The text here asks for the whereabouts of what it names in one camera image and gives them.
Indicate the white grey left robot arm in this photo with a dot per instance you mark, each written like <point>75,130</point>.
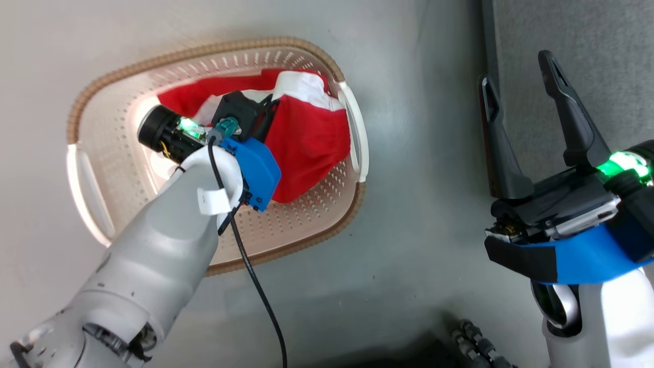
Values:
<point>153,245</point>

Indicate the red and white garment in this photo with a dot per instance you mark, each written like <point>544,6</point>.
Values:
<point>311,138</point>

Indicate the white perforated laundry basket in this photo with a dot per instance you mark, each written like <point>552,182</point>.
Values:
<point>306,214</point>

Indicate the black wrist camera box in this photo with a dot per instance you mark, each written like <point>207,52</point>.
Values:
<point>521,260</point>
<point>237,107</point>

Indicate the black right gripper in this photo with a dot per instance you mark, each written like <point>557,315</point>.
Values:
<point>557,209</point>

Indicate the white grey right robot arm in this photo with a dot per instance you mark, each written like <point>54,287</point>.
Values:
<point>613,327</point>

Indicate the grey fabric sofa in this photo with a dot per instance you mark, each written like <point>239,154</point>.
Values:
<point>603,46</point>

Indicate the blue right camera mount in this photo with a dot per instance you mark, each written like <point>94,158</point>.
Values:
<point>587,260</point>

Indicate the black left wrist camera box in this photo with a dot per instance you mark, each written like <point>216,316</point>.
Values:
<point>237,107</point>

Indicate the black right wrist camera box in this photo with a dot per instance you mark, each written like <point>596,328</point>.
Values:
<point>521,260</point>

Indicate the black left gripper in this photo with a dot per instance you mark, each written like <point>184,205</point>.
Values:
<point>161,130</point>

